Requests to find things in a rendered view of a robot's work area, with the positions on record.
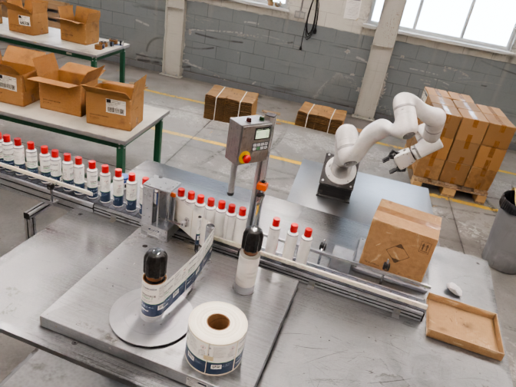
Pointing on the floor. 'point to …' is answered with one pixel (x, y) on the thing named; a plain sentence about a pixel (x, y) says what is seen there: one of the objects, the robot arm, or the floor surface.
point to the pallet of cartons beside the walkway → (463, 146)
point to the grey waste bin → (502, 243)
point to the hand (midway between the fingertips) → (387, 166)
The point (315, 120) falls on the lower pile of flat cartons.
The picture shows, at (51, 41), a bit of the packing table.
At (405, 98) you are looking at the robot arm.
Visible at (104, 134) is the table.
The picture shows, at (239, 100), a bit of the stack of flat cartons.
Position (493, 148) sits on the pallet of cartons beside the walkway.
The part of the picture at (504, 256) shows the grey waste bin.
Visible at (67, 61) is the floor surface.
